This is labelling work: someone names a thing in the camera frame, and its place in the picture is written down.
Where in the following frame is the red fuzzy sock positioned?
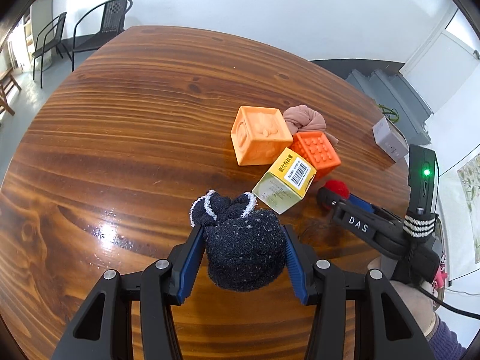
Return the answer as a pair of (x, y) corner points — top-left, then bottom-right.
(316, 180), (350, 210)

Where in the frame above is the navy fuzzy sock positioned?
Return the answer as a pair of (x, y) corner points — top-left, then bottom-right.
(190, 189), (286, 292)

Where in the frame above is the person right hand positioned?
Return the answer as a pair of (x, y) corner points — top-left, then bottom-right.
(391, 280), (438, 337)

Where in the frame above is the grey tin box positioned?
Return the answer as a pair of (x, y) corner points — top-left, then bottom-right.
(373, 116), (409, 162)

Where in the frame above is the small orange studded cube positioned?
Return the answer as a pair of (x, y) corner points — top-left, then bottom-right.
(289, 132), (342, 182)

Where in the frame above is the yellow green carton box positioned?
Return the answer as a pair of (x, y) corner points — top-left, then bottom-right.
(252, 148), (317, 215)

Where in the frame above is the grey staircase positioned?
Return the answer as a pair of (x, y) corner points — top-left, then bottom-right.
(313, 58), (432, 146)

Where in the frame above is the dusty pink knotted stocking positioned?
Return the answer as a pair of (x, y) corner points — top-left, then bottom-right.
(283, 105), (338, 146)

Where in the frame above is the large light orange toy cube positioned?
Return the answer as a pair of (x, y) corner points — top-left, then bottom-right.
(230, 106), (293, 166)

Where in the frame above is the wooden bench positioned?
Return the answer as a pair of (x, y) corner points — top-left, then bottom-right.
(0, 67), (22, 116)

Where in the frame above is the black metal chair far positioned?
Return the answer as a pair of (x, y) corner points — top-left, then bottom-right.
(32, 11), (72, 88)

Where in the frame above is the black metal chair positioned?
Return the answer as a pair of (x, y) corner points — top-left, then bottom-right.
(71, 0), (134, 72)
(32, 11), (72, 88)

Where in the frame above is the black metal chair near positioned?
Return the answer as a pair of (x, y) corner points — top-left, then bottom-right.
(71, 0), (134, 72)

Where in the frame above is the white shelf cabinet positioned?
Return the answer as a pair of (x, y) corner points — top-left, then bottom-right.
(7, 0), (53, 72)

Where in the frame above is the black cable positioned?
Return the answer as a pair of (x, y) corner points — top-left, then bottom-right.
(412, 283), (480, 321)

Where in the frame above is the framed wall picture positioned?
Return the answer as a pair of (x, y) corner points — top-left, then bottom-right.
(457, 154), (480, 263)

